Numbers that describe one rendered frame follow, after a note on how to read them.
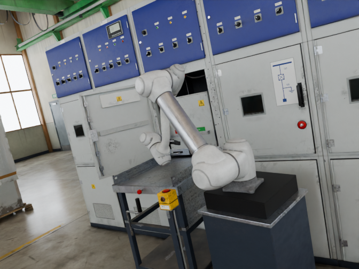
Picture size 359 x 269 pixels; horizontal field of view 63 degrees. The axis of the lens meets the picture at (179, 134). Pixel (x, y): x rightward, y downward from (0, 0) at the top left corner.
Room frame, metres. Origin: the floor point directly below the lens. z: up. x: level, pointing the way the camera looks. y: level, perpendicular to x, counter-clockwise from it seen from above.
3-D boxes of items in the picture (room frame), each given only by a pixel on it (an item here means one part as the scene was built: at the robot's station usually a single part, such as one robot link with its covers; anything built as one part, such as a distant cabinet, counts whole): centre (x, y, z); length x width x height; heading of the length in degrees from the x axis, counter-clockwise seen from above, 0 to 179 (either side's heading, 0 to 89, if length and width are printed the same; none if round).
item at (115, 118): (2.60, 0.48, 1.21); 0.63 x 0.07 x 0.74; 117
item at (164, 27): (2.49, -0.05, 1.93); 0.63 x 0.06 x 0.55; 54
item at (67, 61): (3.32, 1.08, 1.93); 0.63 x 0.06 x 0.55; 54
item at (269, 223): (1.58, -0.33, 0.74); 0.46 x 0.46 x 0.02; 44
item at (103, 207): (3.84, 0.69, 1.13); 1.35 x 0.70 x 2.25; 144
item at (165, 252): (2.24, 0.13, 0.46); 0.64 x 0.58 x 0.66; 144
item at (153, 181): (2.24, 0.13, 0.82); 0.68 x 0.62 x 0.06; 144
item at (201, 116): (2.55, -0.09, 1.15); 0.48 x 0.01 x 0.48; 54
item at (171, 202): (1.59, 0.14, 0.85); 0.08 x 0.08 x 0.10; 54
